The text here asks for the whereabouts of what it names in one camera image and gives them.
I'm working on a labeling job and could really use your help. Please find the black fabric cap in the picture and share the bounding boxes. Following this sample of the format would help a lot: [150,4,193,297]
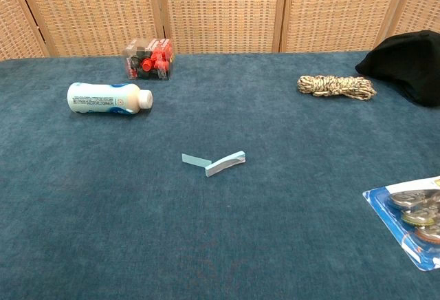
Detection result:
[355,30,440,107]

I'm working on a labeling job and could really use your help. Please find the blue table mat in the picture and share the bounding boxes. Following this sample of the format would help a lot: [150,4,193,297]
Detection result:
[0,51,440,300]

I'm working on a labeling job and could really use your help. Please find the woven wicker folding screen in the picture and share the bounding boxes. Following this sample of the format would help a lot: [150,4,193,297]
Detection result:
[0,0,440,61]

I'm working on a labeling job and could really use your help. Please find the white plastic bottle blue label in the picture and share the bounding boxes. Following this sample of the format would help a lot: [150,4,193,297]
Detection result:
[67,82,153,117]

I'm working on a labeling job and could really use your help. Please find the light blue paper strip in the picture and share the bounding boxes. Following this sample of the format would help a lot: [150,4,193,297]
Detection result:
[181,153,212,169]

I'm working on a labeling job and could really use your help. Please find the blue blister pack metal discs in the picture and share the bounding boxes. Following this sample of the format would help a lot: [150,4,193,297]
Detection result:
[362,175,440,272]

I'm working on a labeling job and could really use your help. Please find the beige patterned rope bundle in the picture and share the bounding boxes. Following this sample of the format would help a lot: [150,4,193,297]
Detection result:
[296,74,377,102]

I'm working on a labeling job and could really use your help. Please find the clear box red black caps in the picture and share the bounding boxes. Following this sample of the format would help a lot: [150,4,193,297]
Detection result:
[122,38,175,81]

